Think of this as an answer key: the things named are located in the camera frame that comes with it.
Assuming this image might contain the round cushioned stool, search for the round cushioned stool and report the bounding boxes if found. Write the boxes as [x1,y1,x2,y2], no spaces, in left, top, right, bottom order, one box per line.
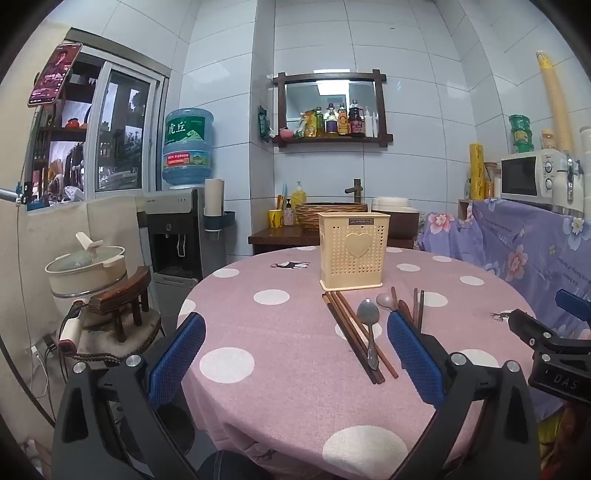
[69,309,162,370]

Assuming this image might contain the woven wicker basin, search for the woven wicker basin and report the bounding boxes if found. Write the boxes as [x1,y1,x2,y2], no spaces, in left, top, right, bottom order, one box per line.
[295,202,369,232]

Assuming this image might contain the glass jar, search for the glass jar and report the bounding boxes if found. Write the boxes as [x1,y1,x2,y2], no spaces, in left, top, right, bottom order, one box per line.
[484,161,502,199]

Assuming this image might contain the white kettle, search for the white kettle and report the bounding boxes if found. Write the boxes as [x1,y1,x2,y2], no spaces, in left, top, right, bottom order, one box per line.
[556,156,587,208]

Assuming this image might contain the dark wooden counter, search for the dark wooden counter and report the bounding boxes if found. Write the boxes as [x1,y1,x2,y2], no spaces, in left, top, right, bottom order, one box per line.
[248,224,421,257]

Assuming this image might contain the blue water jug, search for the blue water jug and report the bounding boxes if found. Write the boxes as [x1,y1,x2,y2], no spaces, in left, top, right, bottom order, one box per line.
[161,107,215,190]

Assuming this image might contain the cream plastic utensil holder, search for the cream plastic utensil holder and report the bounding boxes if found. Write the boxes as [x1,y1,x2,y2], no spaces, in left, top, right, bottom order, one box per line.
[318,212,391,291]

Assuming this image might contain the white microwave oven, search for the white microwave oven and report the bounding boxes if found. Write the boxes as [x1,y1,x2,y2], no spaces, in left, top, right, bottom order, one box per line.
[500,148,561,206]

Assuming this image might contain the grey water dispenser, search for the grey water dispenser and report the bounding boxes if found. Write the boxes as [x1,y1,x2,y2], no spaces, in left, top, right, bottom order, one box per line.
[135,187,227,333]

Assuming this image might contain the yellow snack packet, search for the yellow snack packet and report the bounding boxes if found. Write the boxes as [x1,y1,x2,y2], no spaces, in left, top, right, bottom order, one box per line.
[295,112,319,138]

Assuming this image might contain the purple floral cloth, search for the purple floral cloth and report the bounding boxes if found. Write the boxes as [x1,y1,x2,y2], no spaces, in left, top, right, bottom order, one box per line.
[418,198,591,418]

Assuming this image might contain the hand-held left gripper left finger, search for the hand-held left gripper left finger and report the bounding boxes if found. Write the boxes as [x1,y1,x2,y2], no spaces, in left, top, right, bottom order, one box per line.
[52,312,207,480]

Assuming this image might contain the yellow wrap roll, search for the yellow wrap roll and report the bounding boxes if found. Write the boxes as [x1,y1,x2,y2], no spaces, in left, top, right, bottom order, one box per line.
[468,143,485,200]

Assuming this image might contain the bronze faucet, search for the bronze faucet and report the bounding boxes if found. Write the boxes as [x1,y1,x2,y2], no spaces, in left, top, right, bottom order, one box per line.
[344,178,368,204]

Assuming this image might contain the cream pot with glass lid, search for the cream pot with glass lid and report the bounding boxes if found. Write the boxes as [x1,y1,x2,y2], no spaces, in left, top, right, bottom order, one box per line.
[45,232,127,315]

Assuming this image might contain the power strip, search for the power strip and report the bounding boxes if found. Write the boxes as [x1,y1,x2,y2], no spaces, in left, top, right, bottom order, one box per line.
[30,335,58,358]

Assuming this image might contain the dark soy sauce bottle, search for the dark soy sauce bottle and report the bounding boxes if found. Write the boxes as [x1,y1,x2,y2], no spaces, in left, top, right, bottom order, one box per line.
[348,100,365,137]

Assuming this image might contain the white and red handheld device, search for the white and red handheld device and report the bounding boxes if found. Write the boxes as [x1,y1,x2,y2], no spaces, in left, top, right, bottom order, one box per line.
[58,300,88,356]

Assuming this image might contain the dark wooden mirror shelf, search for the dark wooden mirror shelf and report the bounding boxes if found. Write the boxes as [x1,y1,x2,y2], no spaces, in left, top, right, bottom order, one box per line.
[271,69,394,148]

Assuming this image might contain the pink polka dot tablecloth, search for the pink polka dot tablecloth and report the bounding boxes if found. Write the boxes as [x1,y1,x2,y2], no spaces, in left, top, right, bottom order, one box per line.
[178,246,568,480]

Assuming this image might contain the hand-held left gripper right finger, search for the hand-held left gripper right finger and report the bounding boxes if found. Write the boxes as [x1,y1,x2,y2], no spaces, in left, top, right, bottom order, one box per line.
[387,310,541,480]

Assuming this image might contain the sliding glass window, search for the sliding glass window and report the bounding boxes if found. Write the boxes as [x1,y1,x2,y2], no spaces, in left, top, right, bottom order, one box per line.
[25,28,171,213]

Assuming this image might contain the small dark wooden stool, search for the small dark wooden stool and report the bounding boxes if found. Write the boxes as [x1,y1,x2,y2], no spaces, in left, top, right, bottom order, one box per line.
[88,265,152,343]

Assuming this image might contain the brown pot with white lid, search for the brown pot with white lid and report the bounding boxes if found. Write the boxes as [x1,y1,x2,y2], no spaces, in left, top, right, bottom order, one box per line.
[372,196,421,241]

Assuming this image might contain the smartphone on mount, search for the smartphone on mount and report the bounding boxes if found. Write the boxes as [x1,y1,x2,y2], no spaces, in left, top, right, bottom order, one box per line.
[28,42,84,108]

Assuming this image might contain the yellow corrugated hose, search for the yellow corrugated hose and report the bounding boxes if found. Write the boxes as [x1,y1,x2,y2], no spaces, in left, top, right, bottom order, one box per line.
[536,51,575,153]

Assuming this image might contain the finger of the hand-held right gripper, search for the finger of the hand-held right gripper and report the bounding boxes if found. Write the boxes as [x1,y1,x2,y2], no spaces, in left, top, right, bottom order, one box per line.
[509,308,563,354]
[556,289,591,324]

